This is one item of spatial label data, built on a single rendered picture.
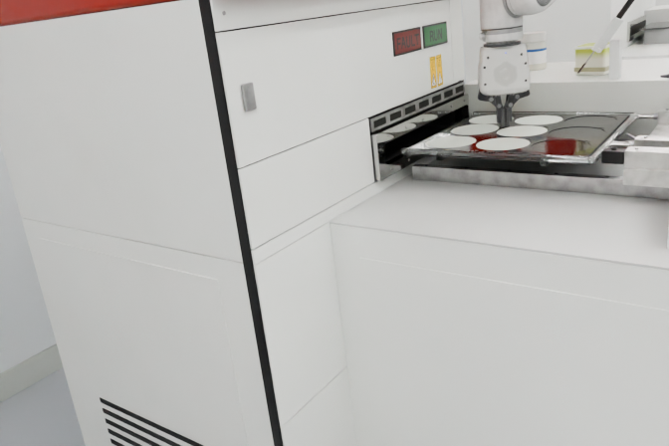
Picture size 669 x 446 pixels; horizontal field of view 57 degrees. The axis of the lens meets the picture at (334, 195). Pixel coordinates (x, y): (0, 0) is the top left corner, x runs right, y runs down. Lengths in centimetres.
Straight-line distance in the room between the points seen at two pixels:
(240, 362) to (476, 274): 43
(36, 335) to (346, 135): 168
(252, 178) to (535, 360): 52
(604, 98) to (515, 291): 64
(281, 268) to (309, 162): 18
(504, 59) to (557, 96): 23
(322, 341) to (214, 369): 20
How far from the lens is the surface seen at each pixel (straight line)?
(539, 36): 172
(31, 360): 254
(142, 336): 129
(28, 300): 248
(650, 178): 112
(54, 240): 143
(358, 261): 110
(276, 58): 98
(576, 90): 150
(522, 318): 99
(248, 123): 93
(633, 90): 147
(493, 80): 132
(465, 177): 125
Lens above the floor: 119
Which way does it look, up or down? 17 degrees down
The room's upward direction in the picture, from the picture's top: 7 degrees counter-clockwise
